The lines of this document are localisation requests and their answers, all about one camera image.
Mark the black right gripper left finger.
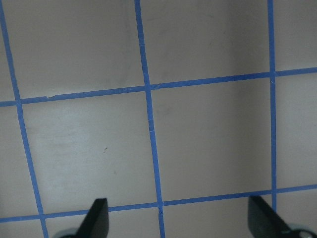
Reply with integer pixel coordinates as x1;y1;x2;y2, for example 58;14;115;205
75;198;109;238

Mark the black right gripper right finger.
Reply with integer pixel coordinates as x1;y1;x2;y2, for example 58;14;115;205
248;196;294;238

